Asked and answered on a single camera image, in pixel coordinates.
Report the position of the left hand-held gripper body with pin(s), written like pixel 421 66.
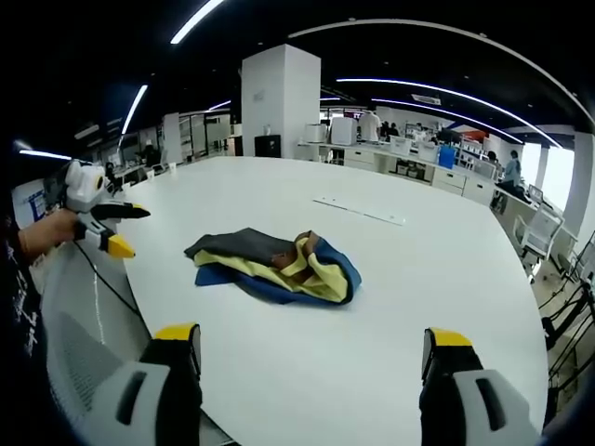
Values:
pixel 83 186

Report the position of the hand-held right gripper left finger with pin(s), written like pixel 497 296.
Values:
pixel 139 395

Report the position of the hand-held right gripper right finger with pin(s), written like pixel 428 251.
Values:
pixel 469 395

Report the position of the blue yellow grey garment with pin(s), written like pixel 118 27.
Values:
pixel 279 267

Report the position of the person's left hand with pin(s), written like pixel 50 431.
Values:
pixel 48 232

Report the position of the grey mesh chair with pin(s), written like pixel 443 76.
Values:
pixel 88 334

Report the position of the person's dark printed shirt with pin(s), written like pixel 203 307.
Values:
pixel 23 334

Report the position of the black metal stand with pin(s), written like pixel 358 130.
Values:
pixel 569 311

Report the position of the black cabinet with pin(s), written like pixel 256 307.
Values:
pixel 267 146

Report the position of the white office chair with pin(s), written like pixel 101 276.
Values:
pixel 539 234

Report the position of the white square pillar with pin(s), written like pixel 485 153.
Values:
pixel 280 100

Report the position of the white drawer cabinet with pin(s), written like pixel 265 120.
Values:
pixel 450 182

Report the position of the white strip on table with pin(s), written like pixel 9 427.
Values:
pixel 359 210

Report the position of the blue storage box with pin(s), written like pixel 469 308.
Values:
pixel 446 156

